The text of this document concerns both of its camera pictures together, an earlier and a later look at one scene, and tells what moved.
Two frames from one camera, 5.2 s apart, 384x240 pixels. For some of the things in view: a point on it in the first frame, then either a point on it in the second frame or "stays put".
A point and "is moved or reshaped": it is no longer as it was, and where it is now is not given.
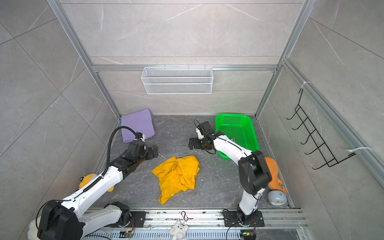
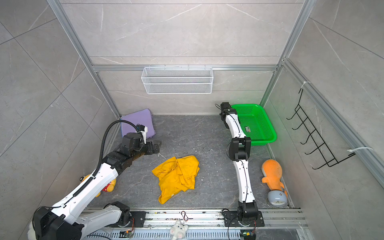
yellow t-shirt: [176, 175] stays put
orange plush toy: [275, 183] stays put
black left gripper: [151, 154] -> [151, 151]
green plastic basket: [237, 128] is moved or reshaped
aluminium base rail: [282, 224] stays put
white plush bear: [32, 233] stays put
